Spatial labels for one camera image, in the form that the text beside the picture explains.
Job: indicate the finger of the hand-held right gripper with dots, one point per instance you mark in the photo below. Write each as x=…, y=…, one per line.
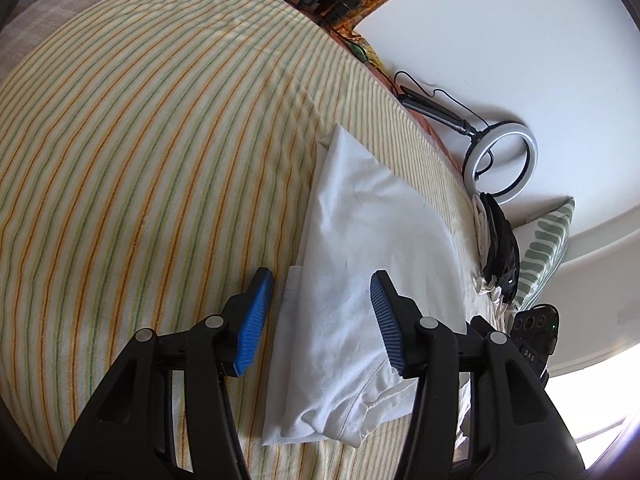
x=481, y=325

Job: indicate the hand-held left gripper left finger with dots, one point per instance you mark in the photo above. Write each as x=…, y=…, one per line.
x=257, y=310

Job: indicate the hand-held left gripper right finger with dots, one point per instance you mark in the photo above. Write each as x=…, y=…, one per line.
x=386, y=315

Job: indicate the white shirt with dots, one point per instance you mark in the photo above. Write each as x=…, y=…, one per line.
x=365, y=220

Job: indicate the green leaf print pillow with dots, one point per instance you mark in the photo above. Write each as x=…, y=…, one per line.
x=542, y=255

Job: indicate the black garment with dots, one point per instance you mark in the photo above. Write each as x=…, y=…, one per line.
x=502, y=250

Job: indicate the cream white garment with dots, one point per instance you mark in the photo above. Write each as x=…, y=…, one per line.
x=481, y=230

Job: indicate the striped yellow blanket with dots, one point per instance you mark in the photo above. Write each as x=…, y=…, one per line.
x=125, y=160

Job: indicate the grey checked cloth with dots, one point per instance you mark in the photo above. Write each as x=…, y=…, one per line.
x=50, y=5

